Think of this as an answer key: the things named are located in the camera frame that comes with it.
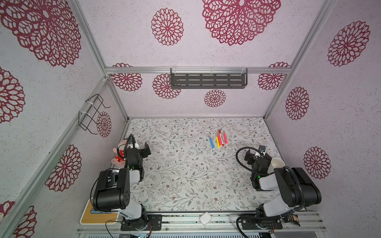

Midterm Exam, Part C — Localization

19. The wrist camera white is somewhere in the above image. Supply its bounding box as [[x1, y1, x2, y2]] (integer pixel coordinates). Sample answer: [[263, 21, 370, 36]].
[[259, 145, 267, 154], [127, 140, 140, 149]]

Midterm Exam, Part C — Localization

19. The wooden tray with white rim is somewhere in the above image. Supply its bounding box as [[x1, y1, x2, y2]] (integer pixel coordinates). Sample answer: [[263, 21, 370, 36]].
[[79, 200, 119, 225]]

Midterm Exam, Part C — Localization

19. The white ceramic mug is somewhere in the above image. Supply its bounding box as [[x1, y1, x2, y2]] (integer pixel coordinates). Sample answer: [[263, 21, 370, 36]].
[[267, 158, 285, 174]]

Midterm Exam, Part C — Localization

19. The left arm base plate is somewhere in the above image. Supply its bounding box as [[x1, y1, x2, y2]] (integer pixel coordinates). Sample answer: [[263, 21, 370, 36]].
[[121, 213, 163, 231]]

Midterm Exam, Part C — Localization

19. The blue highlighter pen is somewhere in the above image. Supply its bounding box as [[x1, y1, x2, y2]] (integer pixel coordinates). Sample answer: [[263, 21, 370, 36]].
[[209, 136, 215, 150]]

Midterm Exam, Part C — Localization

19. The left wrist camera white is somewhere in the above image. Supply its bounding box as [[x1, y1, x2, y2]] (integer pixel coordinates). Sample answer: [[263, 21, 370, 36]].
[[127, 140, 140, 149]]

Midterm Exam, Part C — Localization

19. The pink plush toy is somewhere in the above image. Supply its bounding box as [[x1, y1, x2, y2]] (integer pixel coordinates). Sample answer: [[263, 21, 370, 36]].
[[111, 139, 130, 168]]

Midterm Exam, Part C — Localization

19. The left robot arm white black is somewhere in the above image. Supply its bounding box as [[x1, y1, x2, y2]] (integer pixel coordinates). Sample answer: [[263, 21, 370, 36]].
[[91, 139, 151, 224]]

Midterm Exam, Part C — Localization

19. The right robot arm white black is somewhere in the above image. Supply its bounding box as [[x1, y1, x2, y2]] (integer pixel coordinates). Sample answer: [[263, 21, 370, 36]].
[[244, 148, 322, 218]]

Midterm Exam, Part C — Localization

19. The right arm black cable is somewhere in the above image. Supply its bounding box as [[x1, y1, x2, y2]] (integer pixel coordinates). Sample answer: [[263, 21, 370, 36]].
[[236, 146, 306, 238]]

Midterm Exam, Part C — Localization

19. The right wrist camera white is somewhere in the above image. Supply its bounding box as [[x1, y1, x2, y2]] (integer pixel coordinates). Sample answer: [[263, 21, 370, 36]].
[[259, 145, 267, 154]]

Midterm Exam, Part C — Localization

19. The white plastic clip on rail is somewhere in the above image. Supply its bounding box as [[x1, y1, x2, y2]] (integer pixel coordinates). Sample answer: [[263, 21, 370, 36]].
[[199, 212, 212, 226]]

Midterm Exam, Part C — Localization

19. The small dark item on rail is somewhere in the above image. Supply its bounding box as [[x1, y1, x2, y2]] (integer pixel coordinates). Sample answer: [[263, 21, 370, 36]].
[[283, 214, 301, 227]]

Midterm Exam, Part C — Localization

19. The white whiteboard marker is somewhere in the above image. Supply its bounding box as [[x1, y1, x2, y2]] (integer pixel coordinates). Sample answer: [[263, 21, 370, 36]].
[[218, 130, 224, 146]]

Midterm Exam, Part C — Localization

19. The black wire wall rack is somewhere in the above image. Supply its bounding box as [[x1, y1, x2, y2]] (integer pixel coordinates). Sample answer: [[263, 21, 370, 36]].
[[77, 94, 112, 138]]

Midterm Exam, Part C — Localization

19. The dark grey wall shelf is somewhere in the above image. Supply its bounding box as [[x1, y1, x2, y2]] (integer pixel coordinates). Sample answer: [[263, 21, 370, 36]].
[[170, 68, 248, 89]]

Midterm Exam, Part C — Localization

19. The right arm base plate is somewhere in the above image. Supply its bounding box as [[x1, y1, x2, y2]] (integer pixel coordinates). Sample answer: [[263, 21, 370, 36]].
[[240, 214, 283, 230]]

